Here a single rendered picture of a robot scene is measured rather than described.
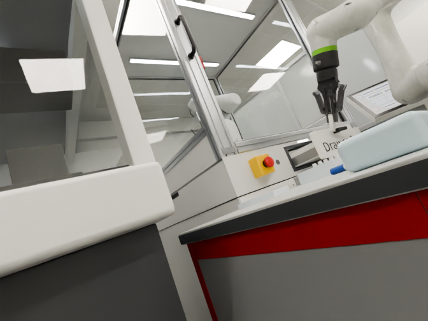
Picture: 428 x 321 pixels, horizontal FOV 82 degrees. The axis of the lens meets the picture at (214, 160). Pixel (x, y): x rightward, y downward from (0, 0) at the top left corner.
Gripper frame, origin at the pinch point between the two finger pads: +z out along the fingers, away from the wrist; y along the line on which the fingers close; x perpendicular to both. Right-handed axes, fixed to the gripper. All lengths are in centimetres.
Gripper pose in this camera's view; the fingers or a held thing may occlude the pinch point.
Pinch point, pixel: (332, 122)
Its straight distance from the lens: 108.4
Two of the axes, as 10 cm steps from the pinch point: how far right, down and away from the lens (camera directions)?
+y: 5.8, -0.2, -8.1
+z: 1.6, 9.8, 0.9
